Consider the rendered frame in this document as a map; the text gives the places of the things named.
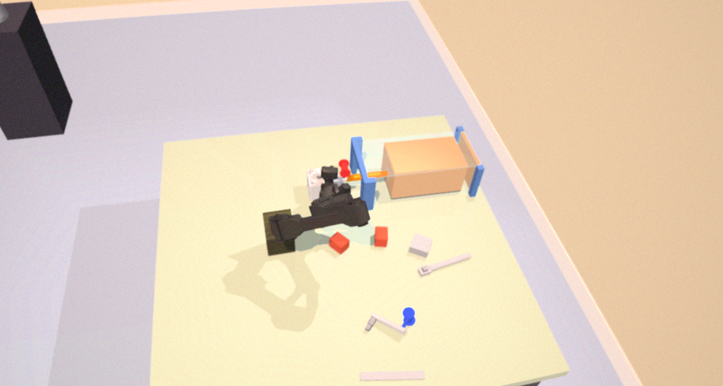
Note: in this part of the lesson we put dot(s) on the pale pink flat bar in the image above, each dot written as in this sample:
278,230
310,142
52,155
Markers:
393,375

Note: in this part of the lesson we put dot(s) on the crank handle with blue knob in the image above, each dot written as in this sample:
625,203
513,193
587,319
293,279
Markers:
409,320

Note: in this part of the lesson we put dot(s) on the pale pink cube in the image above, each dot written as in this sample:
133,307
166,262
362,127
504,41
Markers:
420,245

